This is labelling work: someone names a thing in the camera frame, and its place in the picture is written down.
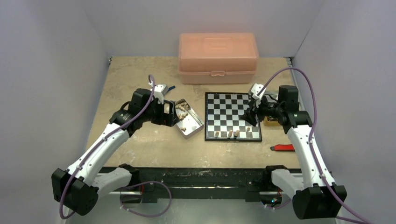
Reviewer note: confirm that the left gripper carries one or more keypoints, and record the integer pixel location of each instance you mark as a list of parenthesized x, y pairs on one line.
[(169, 119)]

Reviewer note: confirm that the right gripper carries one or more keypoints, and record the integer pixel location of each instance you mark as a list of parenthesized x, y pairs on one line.
[(255, 109)]

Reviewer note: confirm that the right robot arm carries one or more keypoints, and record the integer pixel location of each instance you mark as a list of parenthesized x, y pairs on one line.
[(313, 196)]

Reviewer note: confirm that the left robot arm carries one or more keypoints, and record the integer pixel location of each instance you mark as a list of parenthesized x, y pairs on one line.
[(99, 151)]

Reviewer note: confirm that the light wooden chess pieces pile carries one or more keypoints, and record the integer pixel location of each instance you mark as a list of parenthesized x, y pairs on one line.
[(183, 115)]

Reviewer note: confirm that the black white chess board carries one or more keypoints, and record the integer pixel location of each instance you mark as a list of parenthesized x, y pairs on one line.
[(222, 113)]

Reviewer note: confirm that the silver pink metal tin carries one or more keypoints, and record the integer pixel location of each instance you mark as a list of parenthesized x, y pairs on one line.
[(190, 123)]

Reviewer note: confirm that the gold metal tin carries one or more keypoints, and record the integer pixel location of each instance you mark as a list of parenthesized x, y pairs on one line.
[(272, 121)]

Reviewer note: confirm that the red black utility knife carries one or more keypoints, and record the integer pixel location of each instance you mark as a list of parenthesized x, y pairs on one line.
[(282, 148)]

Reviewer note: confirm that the pink plastic storage box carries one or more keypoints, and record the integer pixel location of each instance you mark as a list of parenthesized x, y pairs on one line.
[(217, 58)]

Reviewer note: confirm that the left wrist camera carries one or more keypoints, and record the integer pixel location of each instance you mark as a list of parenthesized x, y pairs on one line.
[(160, 91)]

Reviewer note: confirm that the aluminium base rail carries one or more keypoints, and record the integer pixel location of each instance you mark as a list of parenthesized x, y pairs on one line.
[(147, 185)]

